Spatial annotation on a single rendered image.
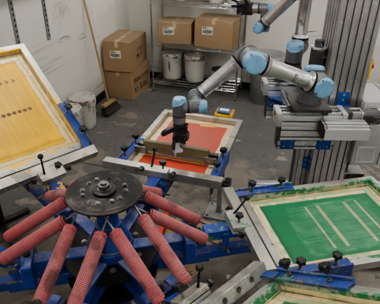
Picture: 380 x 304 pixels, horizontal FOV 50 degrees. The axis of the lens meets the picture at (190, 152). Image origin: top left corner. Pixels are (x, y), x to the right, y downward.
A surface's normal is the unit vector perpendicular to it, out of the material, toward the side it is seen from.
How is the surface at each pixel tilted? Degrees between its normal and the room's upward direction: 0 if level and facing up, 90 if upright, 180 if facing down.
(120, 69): 91
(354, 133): 90
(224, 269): 0
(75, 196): 0
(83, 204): 0
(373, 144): 90
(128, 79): 88
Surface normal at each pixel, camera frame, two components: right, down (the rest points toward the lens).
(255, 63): -0.05, 0.46
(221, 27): -0.34, 0.44
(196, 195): 0.01, -0.86
